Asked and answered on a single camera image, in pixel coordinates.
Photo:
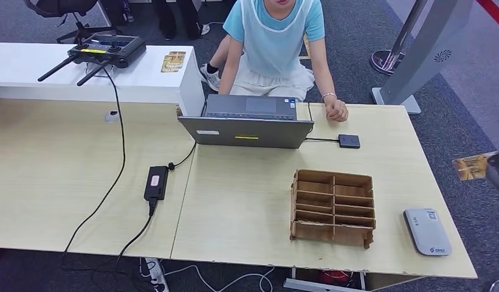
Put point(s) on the person's left hand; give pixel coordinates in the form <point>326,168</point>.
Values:
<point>337,111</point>

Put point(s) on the yellow autumn hotel card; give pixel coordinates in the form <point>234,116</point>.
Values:
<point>470,167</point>
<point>178,55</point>
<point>169,66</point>

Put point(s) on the person's left forearm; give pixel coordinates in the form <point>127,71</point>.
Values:
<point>323,78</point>

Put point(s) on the person's right forearm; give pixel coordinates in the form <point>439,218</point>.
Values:
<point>229,78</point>

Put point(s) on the person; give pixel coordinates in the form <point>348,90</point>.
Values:
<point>168,16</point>
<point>273,44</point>
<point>211,78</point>

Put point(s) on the white card reader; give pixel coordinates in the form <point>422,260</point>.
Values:
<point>427,231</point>

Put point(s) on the brown wooden card organizer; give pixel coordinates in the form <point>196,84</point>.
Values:
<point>313,201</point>

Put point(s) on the small black square device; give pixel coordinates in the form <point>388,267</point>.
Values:
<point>349,141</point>

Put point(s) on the yellow floor tape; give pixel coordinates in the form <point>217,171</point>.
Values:
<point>306,50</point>

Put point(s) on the grey laptop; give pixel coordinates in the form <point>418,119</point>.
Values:
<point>249,131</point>

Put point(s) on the grey kiosk stand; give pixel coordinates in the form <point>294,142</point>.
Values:
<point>430,44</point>

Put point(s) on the red object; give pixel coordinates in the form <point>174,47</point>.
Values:
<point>335,276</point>

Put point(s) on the white metal desk leg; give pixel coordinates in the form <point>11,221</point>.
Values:
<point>305,286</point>

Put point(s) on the black power adapter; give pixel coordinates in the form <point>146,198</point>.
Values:
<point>155,183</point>

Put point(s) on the white counter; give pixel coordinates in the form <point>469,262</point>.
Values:
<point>132,80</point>

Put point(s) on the white round desk grommet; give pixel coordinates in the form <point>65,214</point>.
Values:
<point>111,116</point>

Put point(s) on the black remote controller with antennas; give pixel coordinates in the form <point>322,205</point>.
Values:
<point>108,48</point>

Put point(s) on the white power strip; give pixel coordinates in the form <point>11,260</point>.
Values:
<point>156,276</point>

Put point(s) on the black office chair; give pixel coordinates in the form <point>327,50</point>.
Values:
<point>64,8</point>

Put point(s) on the silver stanchion post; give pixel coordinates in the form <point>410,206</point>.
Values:
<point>384,60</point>

